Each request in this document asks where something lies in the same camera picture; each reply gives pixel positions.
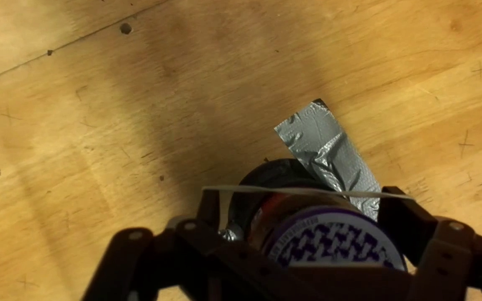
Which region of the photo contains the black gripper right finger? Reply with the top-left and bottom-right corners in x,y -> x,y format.
378,185 -> 482,301

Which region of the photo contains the dark bottle with purple lid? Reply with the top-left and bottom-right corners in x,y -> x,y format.
227,158 -> 405,270

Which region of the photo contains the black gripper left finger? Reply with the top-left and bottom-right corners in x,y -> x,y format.
80,187 -> 237,301

